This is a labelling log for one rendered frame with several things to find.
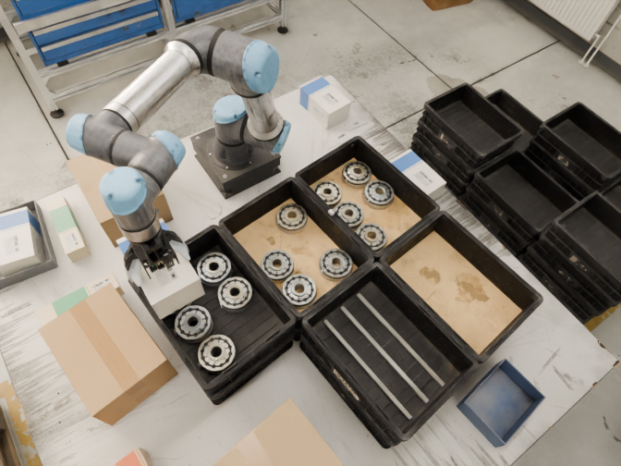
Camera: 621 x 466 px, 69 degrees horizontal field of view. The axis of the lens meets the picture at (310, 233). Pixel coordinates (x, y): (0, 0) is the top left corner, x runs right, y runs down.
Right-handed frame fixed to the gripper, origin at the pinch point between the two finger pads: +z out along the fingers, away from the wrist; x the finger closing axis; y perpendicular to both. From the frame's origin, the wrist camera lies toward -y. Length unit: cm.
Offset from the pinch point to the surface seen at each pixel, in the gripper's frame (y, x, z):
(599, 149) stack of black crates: 23, 209, 61
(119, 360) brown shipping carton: 6.3, -20.3, 24.7
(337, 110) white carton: -44, 92, 33
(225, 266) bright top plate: -2.8, 17.1, 24.9
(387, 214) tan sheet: 8, 73, 28
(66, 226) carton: -50, -18, 35
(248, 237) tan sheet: -9.6, 28.8, 27.8
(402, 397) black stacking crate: 57, 38, 27
